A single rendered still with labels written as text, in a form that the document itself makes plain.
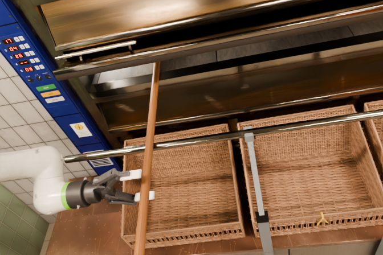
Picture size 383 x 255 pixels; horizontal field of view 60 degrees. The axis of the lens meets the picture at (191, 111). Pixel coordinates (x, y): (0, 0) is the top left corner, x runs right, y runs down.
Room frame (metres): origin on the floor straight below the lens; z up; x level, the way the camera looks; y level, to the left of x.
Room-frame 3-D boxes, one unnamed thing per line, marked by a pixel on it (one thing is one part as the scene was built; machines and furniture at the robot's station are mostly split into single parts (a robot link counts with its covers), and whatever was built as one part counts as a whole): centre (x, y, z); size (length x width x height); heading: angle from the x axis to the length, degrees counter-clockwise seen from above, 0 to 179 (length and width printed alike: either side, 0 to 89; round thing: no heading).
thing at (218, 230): (0.93, 0.17, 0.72); 0.56 x 0.49 x 0.28; 77
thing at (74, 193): (0.71, 0.45, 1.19); 0.12 x 0.06 x 0.09; 167
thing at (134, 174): (0.66, 0.25, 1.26); 0.07 x 0.03 x 0.01; 77
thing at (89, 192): (0.69, 0.38, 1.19); 0.09 x 0.07 x 0.08; 77
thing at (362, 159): (0.79, -0.41, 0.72); 0.56 x 0.49 x 0.28; 77
